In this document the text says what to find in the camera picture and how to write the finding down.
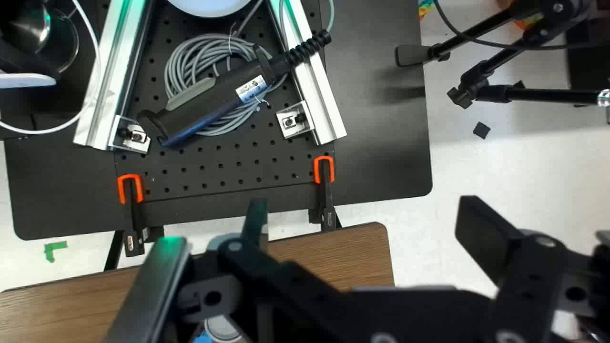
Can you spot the left aluminium rail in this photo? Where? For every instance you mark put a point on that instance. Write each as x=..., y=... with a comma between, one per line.
x=104, y=119

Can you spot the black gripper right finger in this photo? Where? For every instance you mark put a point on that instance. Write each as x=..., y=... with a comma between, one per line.
x=493, y=242

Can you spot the aluminium rail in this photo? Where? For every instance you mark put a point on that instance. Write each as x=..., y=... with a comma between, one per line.
x=104, y=119
x=318, y=111

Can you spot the right orange clamp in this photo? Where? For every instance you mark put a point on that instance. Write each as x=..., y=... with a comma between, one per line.
x=323, y=210

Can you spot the green tape marker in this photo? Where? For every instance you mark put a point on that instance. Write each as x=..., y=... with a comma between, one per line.
x=53, y=250

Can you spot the black power adapter box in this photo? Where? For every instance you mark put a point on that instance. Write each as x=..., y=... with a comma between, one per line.
x=177, y=126

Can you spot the orange clamp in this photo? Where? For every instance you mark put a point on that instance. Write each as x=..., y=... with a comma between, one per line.
x=133, y=195
x=323, y=210

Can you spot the small black floor cube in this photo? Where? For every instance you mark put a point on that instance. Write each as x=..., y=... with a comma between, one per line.
x=482, y=130

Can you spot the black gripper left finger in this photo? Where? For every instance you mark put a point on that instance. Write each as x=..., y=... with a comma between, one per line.
x=257, y=221

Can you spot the right aluminium rail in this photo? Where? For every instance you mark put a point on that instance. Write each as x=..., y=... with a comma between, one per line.
x=318, y=111

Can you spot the wooden work table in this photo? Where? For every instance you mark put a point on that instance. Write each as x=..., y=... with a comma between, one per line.
x=83, y=309

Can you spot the black tripod stand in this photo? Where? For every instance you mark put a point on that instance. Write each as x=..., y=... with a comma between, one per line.
x=552, y=18

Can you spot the left orange clamp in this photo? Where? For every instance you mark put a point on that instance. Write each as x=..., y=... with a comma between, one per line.
x=133, y=195

